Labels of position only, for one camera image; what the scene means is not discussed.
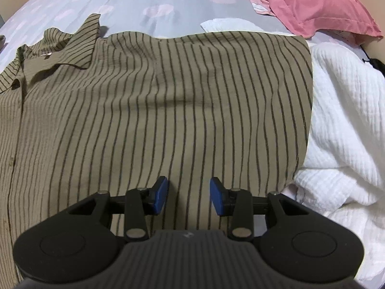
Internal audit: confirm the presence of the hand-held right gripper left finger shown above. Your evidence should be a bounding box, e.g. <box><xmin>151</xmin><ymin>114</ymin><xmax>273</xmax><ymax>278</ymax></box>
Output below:
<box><xmin>69</xmin><ymin>176</ymin><xmax>168</xmax><ymax>243</ymax></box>

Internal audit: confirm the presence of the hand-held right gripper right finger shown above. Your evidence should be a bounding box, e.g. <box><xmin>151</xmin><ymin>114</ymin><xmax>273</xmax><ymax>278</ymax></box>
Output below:
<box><xmin>209</xmin><ymin>177</ymin><xmax>306</xmax><ymax>242</ymax></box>

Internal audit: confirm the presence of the olive striped shirt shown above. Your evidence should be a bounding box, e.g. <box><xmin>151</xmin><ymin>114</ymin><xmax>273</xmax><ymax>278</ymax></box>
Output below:
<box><xmin>0</xmin><ymin>13</ymin><xmax>314</xmax><ymax>289</ymax></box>

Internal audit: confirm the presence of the white textured blanket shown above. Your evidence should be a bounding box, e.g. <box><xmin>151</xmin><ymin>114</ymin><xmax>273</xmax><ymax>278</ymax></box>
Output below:
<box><xmin>283</xmin><ymin>42</ymin><xmax>385</xmax><ymax>283</ymax></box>

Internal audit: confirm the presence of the smooth white cloth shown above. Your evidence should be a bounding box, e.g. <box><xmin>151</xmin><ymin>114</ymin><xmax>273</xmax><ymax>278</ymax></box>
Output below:
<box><xmin>200</xmin><ymin>18</ymin><xmax>306</xmax><ymax>39</ymax></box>

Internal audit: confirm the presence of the light blue dotted bed sheet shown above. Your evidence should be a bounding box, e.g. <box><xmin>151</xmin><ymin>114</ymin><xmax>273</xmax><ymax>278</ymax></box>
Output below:
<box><xmin>0</xmin><ymin>0</ymin><xmax>297</xmax><ymax>76</ymax></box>

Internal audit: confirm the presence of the black bag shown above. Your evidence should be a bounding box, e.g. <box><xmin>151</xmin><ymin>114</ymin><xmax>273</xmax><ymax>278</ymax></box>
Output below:
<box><xmin>362</xmin><ymin>57</ymin><xmax>385</xmax><ymax>77</ymax></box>

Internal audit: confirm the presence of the pink pillow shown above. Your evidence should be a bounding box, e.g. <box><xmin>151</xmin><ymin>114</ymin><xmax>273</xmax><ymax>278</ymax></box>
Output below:
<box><xmin>241</xmin><ymin>0</ymin><xmax>383</xmax><ymax>40</ymax></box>

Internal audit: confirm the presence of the cream padded headboard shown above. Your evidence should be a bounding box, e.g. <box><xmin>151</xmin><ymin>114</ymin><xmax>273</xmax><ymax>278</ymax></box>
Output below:
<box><xmin>346</xmin><ymin>0</ymin><xmax>385</xmax><ymax>62</ymax></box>

